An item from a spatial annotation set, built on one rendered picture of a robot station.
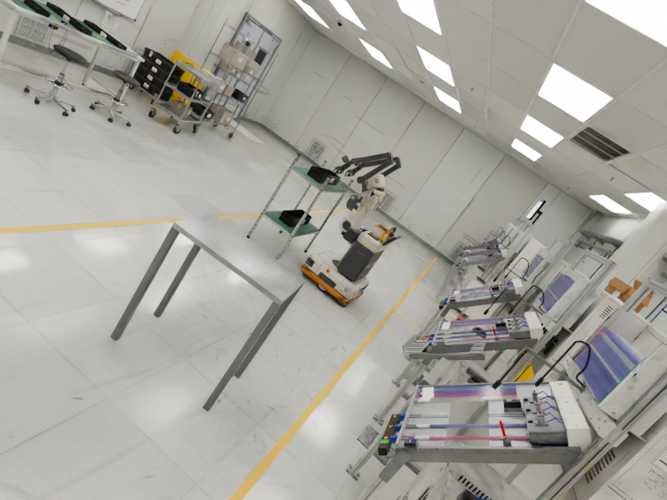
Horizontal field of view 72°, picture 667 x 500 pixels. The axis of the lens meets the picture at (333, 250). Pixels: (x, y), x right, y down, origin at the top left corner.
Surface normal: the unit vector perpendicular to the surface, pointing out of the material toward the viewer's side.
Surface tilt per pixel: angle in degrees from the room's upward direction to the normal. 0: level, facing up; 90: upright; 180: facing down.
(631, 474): 90
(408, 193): 90
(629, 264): 90
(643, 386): 90
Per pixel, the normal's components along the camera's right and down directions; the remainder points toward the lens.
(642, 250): -0.31, 0.10
